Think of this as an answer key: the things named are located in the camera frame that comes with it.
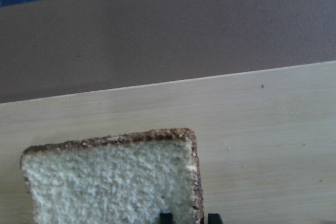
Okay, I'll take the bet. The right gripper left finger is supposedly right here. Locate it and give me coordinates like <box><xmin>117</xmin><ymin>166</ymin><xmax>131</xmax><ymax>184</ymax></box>
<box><xmin>160</xmin><ymin>213</ymin><xmax>173</xmax><ymax>224</ymax></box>

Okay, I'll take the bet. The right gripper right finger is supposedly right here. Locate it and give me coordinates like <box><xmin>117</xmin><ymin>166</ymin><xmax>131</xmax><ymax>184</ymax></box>
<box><xmin>207</xmin><ymin>213</ymin><xmax>223</xmax><ymax>224</ymax></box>

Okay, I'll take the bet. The white bread slice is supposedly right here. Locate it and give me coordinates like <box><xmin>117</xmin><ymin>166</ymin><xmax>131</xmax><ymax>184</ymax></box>
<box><xmin>20</xmin><ymin>128</ymin><xmax>204</xmax><ymax>223</ymax></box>

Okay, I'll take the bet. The light wooden cutting board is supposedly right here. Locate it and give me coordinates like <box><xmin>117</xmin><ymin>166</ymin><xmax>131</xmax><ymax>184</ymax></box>
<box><xmin>1</xmin><ymin>61</ymin><xmax>335</xmax><ymax>223</ymax></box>

